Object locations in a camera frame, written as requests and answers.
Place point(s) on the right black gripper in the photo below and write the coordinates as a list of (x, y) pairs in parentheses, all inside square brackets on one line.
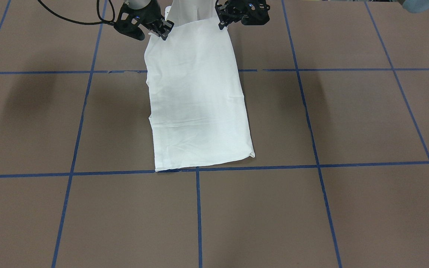
[(151, 17)]

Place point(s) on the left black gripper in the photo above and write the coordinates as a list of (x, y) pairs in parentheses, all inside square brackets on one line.
[(231, 11)]

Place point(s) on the white long-sleeve printed shirt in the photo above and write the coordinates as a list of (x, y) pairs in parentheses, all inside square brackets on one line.
[(198, 114)]

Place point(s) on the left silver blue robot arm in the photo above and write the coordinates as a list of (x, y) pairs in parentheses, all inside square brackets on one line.
[(412, 6)]

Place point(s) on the white camera mast base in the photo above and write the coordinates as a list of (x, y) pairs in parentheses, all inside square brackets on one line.
[(181, 12)]

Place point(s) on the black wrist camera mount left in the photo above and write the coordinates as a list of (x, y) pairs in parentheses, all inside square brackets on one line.
[(255, 13)]

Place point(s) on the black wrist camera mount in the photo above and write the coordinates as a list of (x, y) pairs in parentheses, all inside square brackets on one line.
[(127, 22), (255, 13)]

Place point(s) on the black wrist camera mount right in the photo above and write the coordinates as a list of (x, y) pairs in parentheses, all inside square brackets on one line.
[(127, 22)]

